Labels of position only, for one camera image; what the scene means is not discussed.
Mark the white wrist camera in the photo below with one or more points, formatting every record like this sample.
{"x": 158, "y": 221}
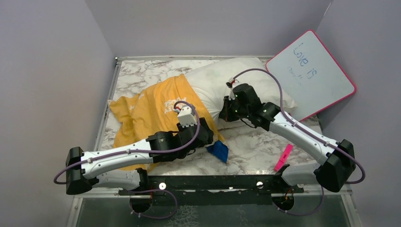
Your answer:
{"x": 186, "y": 116}
{"x": 231, "y": 84}

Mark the yellow Mickey Mouse pillowcase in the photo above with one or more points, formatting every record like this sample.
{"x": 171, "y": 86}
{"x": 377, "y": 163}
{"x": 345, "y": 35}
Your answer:
{"x": 151, "y": 111}

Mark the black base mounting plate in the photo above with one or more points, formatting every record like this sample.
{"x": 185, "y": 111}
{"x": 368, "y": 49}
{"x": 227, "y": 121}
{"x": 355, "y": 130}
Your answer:
{"x": 209, "y": 190}

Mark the pink marker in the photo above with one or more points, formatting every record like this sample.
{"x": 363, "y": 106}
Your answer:
{"x": 283, "y": 158}

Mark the pink framed whiteboard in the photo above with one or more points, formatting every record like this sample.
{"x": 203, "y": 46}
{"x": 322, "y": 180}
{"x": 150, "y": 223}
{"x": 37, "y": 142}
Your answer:
{"x": 308, "y": 72}

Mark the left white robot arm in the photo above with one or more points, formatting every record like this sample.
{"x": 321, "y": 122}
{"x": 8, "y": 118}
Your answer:
{"x": 119, "y": 167}

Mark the white pillow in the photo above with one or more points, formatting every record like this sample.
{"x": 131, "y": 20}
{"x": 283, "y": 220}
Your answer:
{"x": 209, "y": 83}

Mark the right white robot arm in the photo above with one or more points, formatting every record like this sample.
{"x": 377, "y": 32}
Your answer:
{"x": 334, "y": 160}

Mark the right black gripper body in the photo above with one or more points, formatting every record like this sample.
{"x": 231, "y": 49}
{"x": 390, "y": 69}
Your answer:
{"x": 233, "y": 112}

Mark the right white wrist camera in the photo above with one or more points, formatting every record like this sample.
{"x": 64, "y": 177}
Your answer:
{"x": 231, "y": 84}

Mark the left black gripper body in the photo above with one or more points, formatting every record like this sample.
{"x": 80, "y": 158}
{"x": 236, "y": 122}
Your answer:
{"x": 202, "y": 122}

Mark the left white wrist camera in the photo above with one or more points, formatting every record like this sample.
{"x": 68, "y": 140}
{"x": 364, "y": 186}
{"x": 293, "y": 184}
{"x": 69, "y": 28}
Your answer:
{"x": 186, "y": 116}

